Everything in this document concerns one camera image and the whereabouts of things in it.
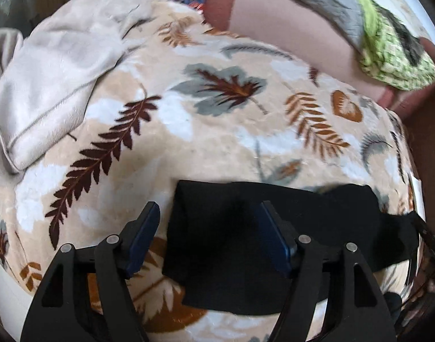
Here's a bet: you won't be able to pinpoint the white mattress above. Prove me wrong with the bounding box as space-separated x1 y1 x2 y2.
0 253 43 332

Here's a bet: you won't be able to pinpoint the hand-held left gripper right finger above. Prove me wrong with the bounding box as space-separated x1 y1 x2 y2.
255 200 396 342

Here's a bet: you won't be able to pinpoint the beige plush cloth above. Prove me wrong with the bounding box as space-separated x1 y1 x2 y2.
0 0 157 173

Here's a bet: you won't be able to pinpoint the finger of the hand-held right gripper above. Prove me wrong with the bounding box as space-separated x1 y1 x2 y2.
412 215 435 286

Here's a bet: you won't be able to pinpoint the dark grey garment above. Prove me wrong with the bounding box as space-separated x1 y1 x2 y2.
389 14 424 66

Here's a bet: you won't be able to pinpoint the leaf print blanket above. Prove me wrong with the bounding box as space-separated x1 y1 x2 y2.
0 0 426 342

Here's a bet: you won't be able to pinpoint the green patterned quilt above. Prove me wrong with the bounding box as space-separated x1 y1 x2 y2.
346 0 435 91

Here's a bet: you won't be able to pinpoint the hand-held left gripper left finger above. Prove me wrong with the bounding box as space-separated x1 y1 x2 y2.
21 201 161 342

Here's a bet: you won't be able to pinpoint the white flat object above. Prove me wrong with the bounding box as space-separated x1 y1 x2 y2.
409 171 423 203

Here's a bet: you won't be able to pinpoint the black pants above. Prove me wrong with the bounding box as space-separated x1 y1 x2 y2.
161 180 423 317

